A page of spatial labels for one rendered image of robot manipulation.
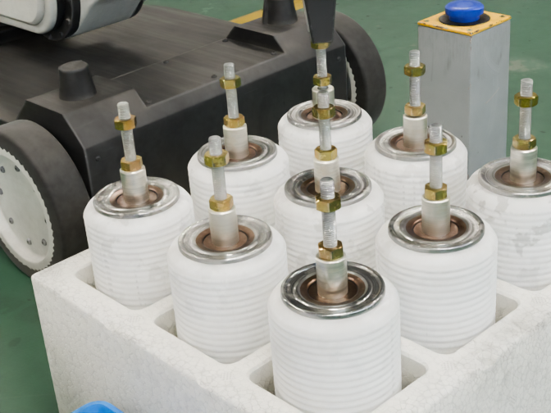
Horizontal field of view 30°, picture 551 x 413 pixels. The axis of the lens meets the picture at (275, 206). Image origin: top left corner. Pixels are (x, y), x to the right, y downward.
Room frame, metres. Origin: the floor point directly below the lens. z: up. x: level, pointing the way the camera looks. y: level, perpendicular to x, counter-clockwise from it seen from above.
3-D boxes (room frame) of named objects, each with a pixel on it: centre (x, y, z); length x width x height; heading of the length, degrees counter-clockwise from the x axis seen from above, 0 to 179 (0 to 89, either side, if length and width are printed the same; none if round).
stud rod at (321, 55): (0.96, -0.06, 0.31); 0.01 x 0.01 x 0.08
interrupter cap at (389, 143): (0.88, -0.13, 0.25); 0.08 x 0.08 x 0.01
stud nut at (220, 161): (0.72, 0.04, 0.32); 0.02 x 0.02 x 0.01; 46
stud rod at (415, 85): (0.88, -0.13, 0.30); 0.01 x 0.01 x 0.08
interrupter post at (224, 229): (0.72, 0.04, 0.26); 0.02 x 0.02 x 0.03
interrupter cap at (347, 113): (0.96, -0.06, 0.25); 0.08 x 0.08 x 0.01
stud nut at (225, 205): (0.72, 0.04, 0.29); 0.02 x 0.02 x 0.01; 46
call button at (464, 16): (1.05, -0.21, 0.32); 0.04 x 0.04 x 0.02
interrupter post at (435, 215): (0.71, -0.12, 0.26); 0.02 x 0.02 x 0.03
